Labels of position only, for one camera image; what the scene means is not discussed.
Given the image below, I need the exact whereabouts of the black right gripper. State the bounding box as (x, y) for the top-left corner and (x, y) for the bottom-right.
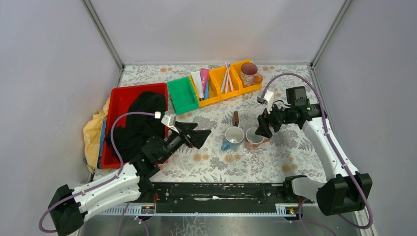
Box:
(255, 99), (294, 139)

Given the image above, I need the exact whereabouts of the floral orange-handled mug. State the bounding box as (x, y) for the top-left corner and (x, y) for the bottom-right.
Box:
(245, 127), (270, 150)

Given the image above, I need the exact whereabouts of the blue ceramic mug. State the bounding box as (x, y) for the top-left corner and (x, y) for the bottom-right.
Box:
(221, 126), (245, 151)

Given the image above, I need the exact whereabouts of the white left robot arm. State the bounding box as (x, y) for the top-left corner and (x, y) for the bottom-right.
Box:
(48, 121), (211, 236)

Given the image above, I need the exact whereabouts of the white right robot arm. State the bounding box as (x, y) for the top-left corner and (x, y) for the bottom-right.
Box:
(255, 87), (373, 216)

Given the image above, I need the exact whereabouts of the blue toothpaste tube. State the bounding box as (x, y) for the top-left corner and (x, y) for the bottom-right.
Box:
(204, 81), (209, 100)

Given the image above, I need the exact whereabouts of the yellow bin with toothpaste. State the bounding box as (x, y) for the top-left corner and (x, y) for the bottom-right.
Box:
(189, 74), (221, 109)

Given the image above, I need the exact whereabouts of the white toothpaste tube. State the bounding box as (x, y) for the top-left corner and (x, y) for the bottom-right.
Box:
(191, 71), (204, 101)

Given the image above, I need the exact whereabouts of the pink toothpaste tube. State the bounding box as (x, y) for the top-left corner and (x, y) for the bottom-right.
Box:
(200, 68), (209, 92)

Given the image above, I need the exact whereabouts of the pink toothbrush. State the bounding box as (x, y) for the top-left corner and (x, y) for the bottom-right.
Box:
(223, 61), (234, 94)
(224, 61), (231, 93)

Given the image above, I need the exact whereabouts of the red plastic tray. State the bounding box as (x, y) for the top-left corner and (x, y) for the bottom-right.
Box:
(101, 83), (168, 169)

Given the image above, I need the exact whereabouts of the green plastic bin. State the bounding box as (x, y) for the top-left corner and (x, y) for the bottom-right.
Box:
(167, 77), (199, 115)

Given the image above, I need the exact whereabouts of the black cloth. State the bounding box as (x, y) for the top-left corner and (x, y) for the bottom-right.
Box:
(113, 91), (167, 162)

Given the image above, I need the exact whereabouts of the pink pumpkin-face mug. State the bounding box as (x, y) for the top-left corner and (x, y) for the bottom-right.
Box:
(240, 63), (264, 87)

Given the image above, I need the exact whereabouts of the yellow bin with toothbrushes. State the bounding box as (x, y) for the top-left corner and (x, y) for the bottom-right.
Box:
(209, 66), (243, 101)

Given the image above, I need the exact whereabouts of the yellow bin with mugs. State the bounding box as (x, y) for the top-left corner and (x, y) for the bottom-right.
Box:
(231, 59), (262, 94)

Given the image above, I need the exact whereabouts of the blue cloth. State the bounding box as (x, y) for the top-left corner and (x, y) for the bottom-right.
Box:
(97, 119), (107, 169)

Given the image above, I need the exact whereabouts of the yellow cloth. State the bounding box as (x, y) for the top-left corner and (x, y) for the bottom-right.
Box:
(83, 98), (110, 173)

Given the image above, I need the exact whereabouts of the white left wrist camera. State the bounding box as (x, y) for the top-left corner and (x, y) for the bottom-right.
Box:
(161, 111), (179, 133)

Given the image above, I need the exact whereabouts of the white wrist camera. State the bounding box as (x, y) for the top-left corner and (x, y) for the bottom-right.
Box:
(161, 111), (179, 133)
(257, 89), (274, 114)

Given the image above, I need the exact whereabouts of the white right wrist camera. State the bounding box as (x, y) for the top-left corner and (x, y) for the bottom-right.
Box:
(257, 89), (274, 114)

